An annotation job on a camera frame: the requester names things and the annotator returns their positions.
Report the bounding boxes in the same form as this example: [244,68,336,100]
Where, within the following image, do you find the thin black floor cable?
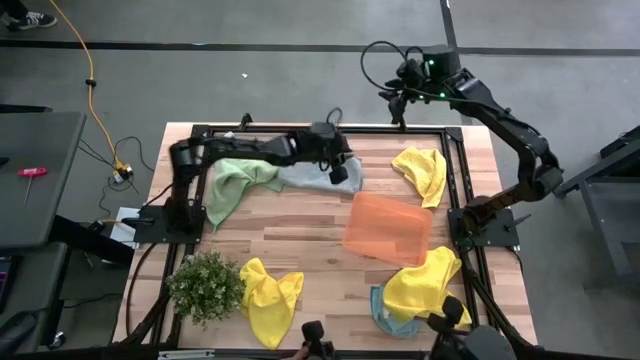
[77,135,156,221]

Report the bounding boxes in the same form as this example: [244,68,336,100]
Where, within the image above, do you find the blue microfiber towel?
[369,284,422,340]

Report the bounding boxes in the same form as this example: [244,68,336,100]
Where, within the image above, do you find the artificial green plant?
[165,249,247,329]

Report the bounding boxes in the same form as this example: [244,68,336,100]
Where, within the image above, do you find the thick dark cable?
[124,242,159,336]

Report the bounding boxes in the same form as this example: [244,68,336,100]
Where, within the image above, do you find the white paper sheet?
[108,205,142,250]

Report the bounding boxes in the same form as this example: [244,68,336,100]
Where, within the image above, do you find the person's leg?
[0,0,30,21]

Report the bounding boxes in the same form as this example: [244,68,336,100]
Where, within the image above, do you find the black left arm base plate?
[121,203,207,246]

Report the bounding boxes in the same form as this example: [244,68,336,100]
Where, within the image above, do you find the large yellow microfiber towel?
[382,245,473,332]

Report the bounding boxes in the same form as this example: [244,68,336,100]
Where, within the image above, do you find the yellow white power plug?
[111,162,135,185]

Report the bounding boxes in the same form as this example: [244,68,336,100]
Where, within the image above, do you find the person's hand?
[281,345,312,360]

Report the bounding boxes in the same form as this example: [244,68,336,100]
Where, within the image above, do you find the grey metal cart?
[551,124,640,291]

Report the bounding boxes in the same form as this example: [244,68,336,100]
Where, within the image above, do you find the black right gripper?
[377,57,432,130]

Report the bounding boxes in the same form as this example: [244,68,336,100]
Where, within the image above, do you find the yellow power cable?
[48,0,126,174]

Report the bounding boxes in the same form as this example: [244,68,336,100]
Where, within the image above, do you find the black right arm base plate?
[447,205,532,250]

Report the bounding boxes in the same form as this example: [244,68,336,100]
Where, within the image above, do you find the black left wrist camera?
[328,163,350,186]

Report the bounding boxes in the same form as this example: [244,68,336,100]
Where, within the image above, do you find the dark grey desk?
[0,110,88,251]

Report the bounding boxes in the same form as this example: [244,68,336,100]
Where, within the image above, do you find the black aluminium table frame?
[113,122,539,351]

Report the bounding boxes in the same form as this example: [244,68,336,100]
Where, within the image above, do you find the grey microfiber towel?
[276,155,365,197]

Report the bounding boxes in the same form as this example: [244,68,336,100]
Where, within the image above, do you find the red T-handle hex key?
[17,166,50,207]

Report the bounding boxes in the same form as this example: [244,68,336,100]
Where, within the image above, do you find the orange translucent plastic bin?
[341,191,435,268]

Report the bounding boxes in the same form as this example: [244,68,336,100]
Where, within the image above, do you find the person's shoe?
[3,10,59,31]

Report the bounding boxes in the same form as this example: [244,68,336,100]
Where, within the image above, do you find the green microfiber towel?
[204,130,287,232]

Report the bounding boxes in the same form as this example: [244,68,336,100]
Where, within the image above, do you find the black right camera cable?
[360,40,426,94]

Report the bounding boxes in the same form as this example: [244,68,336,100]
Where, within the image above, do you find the yellow waffle-weave towel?
[239,257,306,351]

